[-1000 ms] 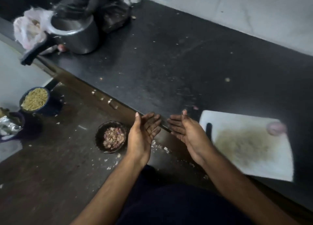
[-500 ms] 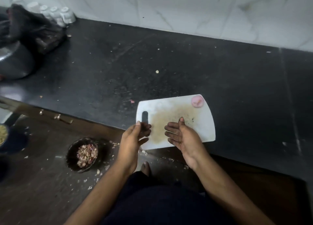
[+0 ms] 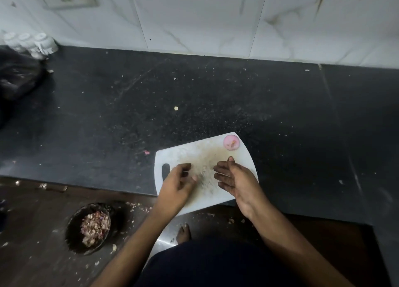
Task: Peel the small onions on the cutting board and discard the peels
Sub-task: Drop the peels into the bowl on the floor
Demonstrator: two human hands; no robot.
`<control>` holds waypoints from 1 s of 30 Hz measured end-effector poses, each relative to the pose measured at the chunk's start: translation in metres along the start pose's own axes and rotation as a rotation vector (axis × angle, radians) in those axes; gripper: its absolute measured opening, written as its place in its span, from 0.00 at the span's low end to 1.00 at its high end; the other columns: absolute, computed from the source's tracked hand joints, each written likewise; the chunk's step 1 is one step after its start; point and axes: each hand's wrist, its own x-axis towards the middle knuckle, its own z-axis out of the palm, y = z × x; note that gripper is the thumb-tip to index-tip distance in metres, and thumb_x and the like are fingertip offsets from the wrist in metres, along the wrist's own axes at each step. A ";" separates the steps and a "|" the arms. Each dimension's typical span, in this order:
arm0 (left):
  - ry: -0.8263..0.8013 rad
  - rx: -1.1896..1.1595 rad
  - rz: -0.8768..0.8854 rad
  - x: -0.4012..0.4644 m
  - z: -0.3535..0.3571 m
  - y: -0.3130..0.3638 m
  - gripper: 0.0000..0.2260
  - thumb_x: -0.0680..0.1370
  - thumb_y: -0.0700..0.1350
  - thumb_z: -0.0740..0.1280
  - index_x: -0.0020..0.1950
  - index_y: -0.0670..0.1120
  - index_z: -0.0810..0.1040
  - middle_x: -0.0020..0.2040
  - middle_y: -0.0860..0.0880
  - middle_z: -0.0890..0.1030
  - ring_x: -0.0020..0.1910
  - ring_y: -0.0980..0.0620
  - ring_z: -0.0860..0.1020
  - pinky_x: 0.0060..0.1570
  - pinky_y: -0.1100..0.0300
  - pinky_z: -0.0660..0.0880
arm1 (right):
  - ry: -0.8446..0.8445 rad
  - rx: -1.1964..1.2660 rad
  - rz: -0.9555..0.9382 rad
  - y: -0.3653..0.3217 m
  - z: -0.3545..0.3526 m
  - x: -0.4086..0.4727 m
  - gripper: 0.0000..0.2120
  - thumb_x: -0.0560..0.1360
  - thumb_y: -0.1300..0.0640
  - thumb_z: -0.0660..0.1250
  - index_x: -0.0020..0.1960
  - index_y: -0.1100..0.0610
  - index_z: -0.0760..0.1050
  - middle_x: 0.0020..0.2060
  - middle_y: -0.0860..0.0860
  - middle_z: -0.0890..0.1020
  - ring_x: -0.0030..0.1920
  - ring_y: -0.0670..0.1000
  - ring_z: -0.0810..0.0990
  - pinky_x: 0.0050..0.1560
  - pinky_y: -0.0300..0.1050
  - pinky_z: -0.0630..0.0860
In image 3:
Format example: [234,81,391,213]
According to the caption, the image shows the person's left hand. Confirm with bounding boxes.
[154,163,199,217]

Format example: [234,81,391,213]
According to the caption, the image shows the person's right hand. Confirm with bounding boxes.
[213,156,266,220]

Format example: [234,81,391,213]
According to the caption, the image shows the white plastic cutting board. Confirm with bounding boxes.
[154,131,259,217]

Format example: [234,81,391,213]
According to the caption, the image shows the small red onion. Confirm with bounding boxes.
[223,134,241,149]

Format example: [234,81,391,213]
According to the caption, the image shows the person's left forearm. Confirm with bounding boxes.
[90,202,177,287]

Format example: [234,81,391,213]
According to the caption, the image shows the person's right forearm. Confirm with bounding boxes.
[246,202,356,287]

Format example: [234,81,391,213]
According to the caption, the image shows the person's bare foot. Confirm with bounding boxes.
[176,223,191,245]

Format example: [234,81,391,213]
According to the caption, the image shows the person's navy shorts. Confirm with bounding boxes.
[135,238,300,287]

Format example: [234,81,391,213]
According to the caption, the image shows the black bowl of peels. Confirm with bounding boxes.
[64,202,114,255]

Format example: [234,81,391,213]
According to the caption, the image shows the black plastic bag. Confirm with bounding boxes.
[0,45,44,102]

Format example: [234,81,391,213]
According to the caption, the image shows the long silver drawer handle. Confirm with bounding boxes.
[14,180,48,191]

